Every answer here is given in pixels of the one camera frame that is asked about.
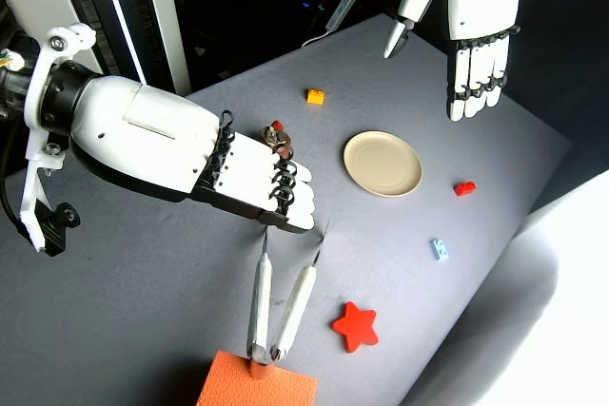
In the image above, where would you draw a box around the white cable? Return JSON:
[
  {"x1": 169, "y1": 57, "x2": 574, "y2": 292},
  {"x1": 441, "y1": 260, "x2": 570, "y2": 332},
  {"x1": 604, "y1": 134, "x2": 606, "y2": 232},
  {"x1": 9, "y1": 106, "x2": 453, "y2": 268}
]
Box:
[{"x1": 300, "y1": 28, "x2": 334, "y2": 48}]

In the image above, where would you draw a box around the silver cable adapter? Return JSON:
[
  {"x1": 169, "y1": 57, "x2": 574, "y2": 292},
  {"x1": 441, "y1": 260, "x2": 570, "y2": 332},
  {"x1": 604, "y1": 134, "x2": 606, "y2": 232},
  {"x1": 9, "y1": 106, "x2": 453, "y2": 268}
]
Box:
[{"x1": 324, "y1": 0, "x2": 363, "y2": 32}]

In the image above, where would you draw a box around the orange foam block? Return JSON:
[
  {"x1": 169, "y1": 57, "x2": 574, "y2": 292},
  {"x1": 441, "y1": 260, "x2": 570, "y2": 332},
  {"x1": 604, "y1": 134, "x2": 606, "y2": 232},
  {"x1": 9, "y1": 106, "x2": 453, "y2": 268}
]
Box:
[{"x1": 195, "y1": 349, "x2": 319, "y2": 406}]

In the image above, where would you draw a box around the red star block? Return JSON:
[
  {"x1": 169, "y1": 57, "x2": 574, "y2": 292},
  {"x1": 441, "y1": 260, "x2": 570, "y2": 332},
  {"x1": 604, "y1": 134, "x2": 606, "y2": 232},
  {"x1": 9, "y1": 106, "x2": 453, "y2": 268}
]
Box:
[{"x1": 331, "y1": 300, "x2": 381, "y2": 355}]

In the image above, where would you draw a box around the white tweezers tool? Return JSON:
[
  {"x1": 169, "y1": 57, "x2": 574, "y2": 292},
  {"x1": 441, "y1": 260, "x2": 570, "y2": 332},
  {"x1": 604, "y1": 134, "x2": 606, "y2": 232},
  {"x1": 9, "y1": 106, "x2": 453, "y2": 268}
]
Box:
[{"x1": 245, "y1": 219, "x2": 332, "y2": 365}]

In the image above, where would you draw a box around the chocolate cupcake with strawberry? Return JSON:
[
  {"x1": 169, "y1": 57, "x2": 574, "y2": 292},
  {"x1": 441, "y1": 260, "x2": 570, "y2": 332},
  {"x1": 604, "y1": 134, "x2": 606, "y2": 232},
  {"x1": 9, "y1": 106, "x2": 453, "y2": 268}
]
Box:
[{"x1": 258, "y1": 119, "x2": 296, "y2": 161}]

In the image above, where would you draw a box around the beige round plate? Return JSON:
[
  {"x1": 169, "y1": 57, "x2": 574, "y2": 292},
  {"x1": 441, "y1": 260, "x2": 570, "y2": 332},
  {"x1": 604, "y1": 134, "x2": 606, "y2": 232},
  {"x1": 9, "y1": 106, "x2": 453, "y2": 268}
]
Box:
[{"x1": 343, "y1": 129, "x2": 424, "y2": 199}]

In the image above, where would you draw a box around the grey table cloth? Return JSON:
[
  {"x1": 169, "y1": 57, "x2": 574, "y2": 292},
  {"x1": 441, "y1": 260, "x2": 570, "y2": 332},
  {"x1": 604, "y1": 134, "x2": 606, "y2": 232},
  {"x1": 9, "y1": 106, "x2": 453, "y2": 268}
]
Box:
[{"x1": 0, "y1": 12, "x2": 573, "y2": 406}]

